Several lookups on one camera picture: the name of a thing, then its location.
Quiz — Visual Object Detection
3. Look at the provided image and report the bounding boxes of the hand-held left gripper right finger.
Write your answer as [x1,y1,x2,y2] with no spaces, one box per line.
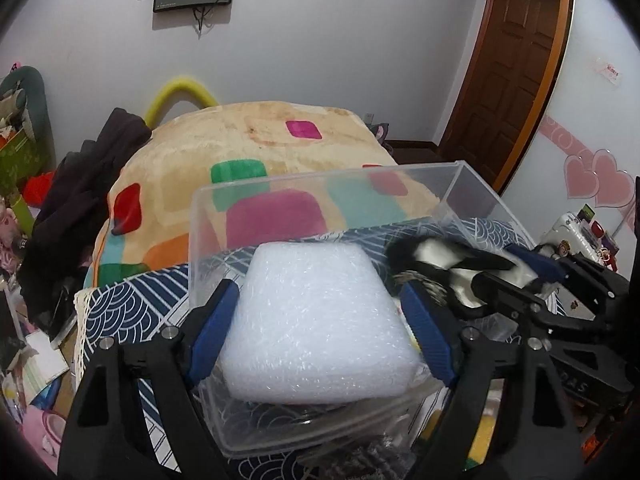
[399,281,584,480]

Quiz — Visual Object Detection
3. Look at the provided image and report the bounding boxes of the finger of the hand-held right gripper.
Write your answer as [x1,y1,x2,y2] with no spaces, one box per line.
[504,244,632,321]
[471,271,617,343]

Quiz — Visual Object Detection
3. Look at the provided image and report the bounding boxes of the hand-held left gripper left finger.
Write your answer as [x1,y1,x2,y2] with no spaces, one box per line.
[57,278,241,480]

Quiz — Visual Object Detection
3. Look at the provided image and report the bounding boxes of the black and white plush toy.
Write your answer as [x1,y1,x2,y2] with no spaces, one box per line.
[387,235,557,311]

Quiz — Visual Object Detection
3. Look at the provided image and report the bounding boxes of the white foam block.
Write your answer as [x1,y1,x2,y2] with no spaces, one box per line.
[218,242,423,405]

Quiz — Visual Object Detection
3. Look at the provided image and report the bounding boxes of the clear plastic box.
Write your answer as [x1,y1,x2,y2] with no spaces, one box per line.
[189,160,532,461]

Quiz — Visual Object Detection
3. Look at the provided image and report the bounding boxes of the white appliance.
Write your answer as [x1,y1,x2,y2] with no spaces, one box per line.
[539,212,607,261]

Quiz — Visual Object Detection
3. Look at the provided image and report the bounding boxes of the blue wave patterned tablecloth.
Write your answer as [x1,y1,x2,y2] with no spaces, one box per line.
[72,215,542,480]

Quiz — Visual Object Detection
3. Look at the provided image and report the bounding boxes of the open paper notebook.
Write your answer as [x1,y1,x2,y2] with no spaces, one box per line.
[22,332,71,403]

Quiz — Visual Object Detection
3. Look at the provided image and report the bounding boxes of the colourful checked fleece blanket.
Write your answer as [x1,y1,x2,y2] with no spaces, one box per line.
[82,101,451,291]

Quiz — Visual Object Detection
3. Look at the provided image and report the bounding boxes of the dark clothing pile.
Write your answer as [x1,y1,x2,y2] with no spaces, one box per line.
[20,107,153,328]

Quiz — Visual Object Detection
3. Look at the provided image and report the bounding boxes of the dark purple plush toy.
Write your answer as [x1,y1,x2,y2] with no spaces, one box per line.
[371,122,394,155]

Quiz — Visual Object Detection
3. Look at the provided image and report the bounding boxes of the brown wooden door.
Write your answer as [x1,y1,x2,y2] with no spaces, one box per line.
[437,0,576,196]

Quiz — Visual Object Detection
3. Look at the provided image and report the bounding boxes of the red cloth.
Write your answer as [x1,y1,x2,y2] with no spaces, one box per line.
[22,171,57,202]

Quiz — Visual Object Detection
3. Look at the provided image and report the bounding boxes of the yellow foam tube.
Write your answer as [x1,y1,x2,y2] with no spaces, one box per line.
[144,76,221,128]

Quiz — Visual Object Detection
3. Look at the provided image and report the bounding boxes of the green cardboard box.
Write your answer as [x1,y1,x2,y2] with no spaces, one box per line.
[0,127,42,197]

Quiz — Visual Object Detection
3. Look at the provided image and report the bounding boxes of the pink heart wall stickers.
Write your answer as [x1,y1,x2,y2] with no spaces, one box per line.
[542,115,637,209]

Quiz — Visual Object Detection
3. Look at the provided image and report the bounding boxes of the white wall label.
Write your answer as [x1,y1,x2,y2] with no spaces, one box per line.
[590,59,624,89]

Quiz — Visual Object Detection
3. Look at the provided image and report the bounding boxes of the black monitor cable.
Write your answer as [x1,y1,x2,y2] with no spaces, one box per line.
[192,2,222,39]

